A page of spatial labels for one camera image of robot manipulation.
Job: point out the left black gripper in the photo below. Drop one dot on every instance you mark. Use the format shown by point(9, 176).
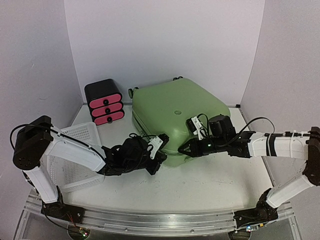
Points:
point(160, 158)

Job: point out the aluminium front rail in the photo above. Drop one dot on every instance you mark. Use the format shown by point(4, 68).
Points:
point(159, 224)

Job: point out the green hard-shell suitcase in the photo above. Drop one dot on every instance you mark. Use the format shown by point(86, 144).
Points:
point(164, 109)

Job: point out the white perforated plastic basket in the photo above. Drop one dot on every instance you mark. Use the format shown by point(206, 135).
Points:
point(72, 166)

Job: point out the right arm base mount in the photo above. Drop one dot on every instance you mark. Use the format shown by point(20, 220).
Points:
point(262, 213)

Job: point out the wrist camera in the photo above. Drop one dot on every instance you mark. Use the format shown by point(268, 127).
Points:
point(131, 153)
point(219, 126)

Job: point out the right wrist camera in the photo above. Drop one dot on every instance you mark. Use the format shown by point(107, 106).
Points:
point(219, 126)

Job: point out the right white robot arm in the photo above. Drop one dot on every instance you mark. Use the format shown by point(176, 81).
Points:
point(290, 145)

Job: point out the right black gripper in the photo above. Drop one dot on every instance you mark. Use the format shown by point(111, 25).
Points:
point(198, 146)

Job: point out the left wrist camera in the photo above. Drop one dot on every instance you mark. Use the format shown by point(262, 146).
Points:
point(131, 153)

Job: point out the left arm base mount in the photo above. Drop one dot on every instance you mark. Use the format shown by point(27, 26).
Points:
point(62, 211)

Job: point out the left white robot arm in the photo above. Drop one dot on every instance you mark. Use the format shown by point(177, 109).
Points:
point(34, 142)

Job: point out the black pink drawer organizer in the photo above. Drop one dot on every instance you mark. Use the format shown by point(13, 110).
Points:
point(104, 101)

